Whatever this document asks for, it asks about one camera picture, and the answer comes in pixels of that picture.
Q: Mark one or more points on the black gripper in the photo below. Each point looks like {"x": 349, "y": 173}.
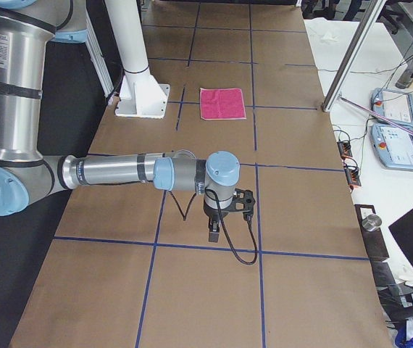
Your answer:
{"x": 211, "y": 212}

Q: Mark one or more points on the orange black connector block near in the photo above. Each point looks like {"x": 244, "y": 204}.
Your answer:
{"x": 352, "y": 176}

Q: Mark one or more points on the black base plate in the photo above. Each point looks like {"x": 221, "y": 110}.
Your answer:
{"x": 373, "y": 241}

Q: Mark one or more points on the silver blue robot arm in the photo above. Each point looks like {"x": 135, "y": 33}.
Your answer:
{"x": 26, "y": 176}

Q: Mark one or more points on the white camera stand post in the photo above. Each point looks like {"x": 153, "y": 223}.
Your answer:
{"x": 140, "y": 94}

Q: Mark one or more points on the pink and grey towel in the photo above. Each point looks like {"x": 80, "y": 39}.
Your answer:
{"x": 222, "y": 104}

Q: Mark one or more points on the orange black connector block far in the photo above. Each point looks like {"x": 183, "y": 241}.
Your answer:
{"x": 344, "y": 148}

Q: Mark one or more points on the small metal cup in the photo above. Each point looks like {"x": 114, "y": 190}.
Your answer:
{"x": 371, "y": 223}

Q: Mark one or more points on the crumpled white tissue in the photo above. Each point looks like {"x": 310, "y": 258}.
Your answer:
{"x": 330, "y": 37}

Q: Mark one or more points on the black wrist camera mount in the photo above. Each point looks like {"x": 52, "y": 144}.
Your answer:
{"x": 243, "y": 202}

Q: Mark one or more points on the teach pendant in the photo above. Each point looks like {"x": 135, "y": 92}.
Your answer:
{"x": 393, "y": 105}
{"x": 393, "y": 147}

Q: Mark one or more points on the near teach pendant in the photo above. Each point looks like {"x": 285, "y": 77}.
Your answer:
{"x": 393, "y": 147}

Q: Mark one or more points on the far teach pendant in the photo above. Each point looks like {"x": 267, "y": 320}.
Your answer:
{"x": 393, "y": 105}

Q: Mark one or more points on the orange black connector block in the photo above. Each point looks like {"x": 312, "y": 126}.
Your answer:
{"x": 344, "y": 148}
{"x": 352, "y": 176}

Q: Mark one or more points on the aluminium frame post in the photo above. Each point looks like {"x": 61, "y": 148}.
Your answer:
{"x": 363, "y": 28}

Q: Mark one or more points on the long grabber stick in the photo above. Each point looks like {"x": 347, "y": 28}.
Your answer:
{"x": 376, "y": 115}

